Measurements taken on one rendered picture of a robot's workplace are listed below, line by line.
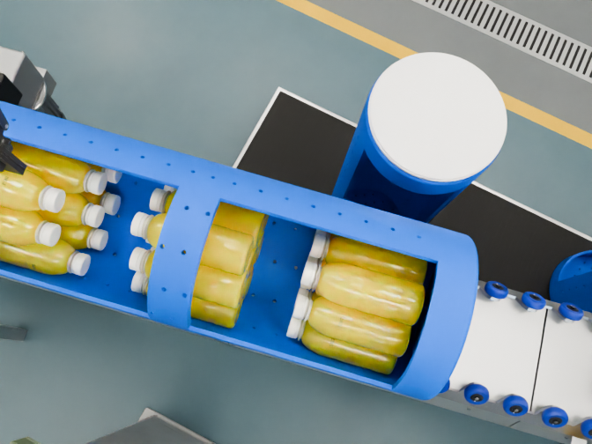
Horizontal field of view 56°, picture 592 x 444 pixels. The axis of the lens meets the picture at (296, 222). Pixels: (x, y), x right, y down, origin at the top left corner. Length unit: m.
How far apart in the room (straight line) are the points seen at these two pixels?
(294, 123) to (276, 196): 1.22
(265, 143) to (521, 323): 1.17
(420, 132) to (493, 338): 0.43
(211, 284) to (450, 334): 0.38
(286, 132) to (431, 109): 0.98
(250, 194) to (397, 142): 0.37
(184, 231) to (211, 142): 1.40
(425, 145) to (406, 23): 1.46
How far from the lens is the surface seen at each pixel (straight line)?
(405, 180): 1.12
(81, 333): 2.14
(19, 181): 0.98
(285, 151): 2.03
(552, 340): 1.24
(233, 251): 0.87
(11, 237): 1.03
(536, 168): 2.41
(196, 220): 0.83
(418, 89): 1.17
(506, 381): 1.20
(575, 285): 1.98
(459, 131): 1.15
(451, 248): 0.89
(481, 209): 2.10
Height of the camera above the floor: 2.03
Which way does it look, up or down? 75 degrees down
